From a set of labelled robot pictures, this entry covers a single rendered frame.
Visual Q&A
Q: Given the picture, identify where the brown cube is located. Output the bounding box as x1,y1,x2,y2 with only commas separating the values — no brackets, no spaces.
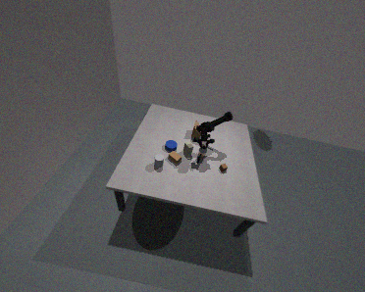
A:
220,164,228,171

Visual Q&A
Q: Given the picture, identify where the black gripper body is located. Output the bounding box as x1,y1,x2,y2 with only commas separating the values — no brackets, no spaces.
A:
193,132,215,143

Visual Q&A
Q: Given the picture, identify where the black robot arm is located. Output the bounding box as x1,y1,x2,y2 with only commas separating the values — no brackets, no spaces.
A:
196,112,233,139

